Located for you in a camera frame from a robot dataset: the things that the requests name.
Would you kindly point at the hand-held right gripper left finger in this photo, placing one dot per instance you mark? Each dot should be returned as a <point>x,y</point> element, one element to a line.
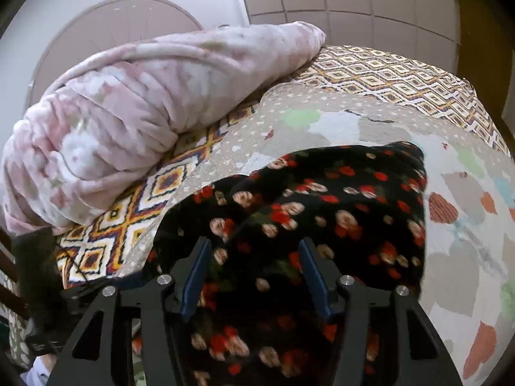
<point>195,279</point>

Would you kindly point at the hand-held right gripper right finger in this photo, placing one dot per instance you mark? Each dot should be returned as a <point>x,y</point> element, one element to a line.
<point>318,283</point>

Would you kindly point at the black floral dress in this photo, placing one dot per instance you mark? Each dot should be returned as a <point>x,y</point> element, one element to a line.
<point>322,209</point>

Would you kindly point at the geometric patterned bed sheet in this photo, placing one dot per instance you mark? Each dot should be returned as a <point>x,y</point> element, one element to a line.
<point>120,225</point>

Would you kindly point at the pink fleece blanket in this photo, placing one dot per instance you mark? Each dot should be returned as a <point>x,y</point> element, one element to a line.
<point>120,108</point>

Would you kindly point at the pink arched headboard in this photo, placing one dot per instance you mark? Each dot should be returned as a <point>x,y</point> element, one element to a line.
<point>120,20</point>

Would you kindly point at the brown wooden door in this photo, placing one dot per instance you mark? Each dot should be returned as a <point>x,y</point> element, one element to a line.
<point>478,40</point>

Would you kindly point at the brown wooden frame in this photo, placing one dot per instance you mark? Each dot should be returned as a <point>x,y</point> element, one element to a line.
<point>9,299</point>

